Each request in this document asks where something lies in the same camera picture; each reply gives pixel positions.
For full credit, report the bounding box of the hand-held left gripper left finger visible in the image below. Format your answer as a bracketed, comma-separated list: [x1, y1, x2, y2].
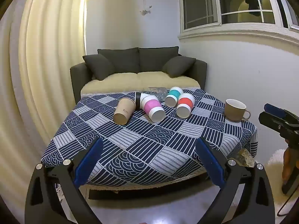
[24, 137, 104, 224]

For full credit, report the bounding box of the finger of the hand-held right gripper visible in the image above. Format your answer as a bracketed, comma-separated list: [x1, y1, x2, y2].
[264, 103, 299, 122]
[258, 111, 284, 131]

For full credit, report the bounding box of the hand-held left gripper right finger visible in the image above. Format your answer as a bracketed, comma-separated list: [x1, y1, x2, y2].
[195, 137, 276, 224]

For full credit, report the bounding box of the brown paper cup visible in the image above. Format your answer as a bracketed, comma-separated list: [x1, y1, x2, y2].
[113, 97, 136, 125]

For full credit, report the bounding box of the red sleeve white cup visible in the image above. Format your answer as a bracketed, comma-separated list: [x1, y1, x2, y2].
[176, 93, 196, 118]

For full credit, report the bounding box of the teal sleeve white cup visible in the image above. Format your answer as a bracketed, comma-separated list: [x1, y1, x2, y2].
[165, 86, 184, 108]

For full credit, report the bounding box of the pink sleeve cup black lid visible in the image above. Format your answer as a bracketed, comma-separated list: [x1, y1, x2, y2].
[135, 92, 166, 123]

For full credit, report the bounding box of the person's right hand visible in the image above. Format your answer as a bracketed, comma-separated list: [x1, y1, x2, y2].
[282, 139, 294, 185]

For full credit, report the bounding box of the cream lace trim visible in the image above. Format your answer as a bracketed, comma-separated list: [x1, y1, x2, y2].
[235, 147, 255, 168]

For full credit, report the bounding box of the beige ceramic mug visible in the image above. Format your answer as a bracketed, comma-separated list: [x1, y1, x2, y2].
[224, 99, 251, 122]

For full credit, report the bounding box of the white fluffy rug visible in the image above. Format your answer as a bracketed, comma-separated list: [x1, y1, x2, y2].
[266, 149, 299, 218]

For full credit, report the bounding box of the blue white patterned tablecloth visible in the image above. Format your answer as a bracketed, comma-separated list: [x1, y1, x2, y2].
[40, 88, 258, 188]

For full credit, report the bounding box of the dark grey sofa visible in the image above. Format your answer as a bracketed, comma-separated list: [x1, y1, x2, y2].
[70, 46, 207, 104]

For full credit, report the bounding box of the clear glass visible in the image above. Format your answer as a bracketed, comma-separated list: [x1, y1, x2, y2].
[149, 87, 168, 100]

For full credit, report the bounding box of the cream fleece blanket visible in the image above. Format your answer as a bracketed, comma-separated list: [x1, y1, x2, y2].
[81, 71, 201, 97]

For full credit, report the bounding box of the dark grey throw pillow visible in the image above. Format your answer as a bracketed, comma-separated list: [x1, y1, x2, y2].
[82, 54, 115, 81]
[162, 56, 196, 77]

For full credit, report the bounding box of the cream curtain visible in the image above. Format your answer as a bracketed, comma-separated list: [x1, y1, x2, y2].
[0, 0, 88, 192]

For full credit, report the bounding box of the dark grey back cushion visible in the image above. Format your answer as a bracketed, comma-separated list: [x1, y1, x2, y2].
[97, 48, 140, 74]
[138, 46, 179, 73]

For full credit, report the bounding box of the dark cloth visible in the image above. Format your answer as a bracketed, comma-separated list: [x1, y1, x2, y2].
[245, 0, 262, 17]

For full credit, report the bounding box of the white framed window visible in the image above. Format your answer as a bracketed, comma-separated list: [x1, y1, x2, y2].
[178, 0, 299, 41]

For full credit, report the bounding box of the black cable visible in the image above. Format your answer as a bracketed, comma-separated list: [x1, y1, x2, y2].
[277, 190, 295, 217]

